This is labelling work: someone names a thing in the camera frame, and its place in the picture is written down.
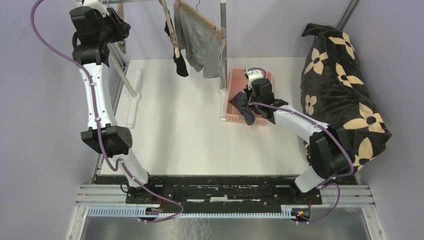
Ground grey striped boxer shorts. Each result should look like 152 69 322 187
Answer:
174 9 226 79

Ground pink plastic basket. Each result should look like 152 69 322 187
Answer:
225 68 268 126

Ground navy striped underwear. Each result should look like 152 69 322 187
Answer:
229 91 256 126

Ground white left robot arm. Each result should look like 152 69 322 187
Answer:
69 0 158 204

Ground silver clothes rack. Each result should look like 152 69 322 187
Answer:
70 0 229 129

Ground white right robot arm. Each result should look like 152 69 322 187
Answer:
244 78 354 204

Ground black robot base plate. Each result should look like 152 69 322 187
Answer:
94 174 323 215

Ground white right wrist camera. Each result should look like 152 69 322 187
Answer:
244 67 267 81

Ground aluminium frame rail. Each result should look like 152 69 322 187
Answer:
336 0 361 31

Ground black underwear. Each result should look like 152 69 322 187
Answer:
164 20 189 77

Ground black floral blanket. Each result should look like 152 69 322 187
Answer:
300 23 392 173

